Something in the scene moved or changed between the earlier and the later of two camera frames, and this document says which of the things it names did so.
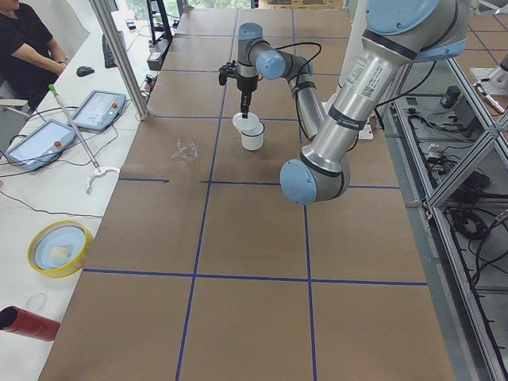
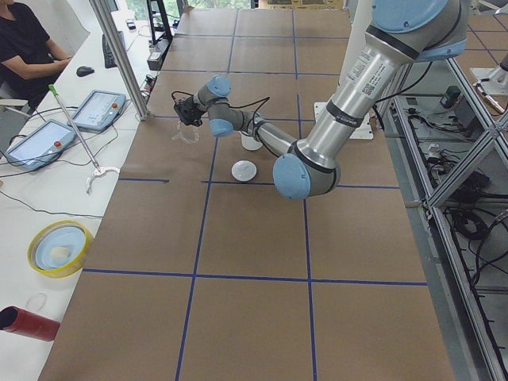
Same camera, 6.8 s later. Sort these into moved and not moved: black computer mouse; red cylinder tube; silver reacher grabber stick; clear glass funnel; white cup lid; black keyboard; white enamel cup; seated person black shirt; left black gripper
Moved: left black gripper; white cup lid; clear glass funnel
Not moved: black keyboard; silver reacher grabber stick; red cylinder tube; white enamel cup; seated person black shirt; black computer mouse
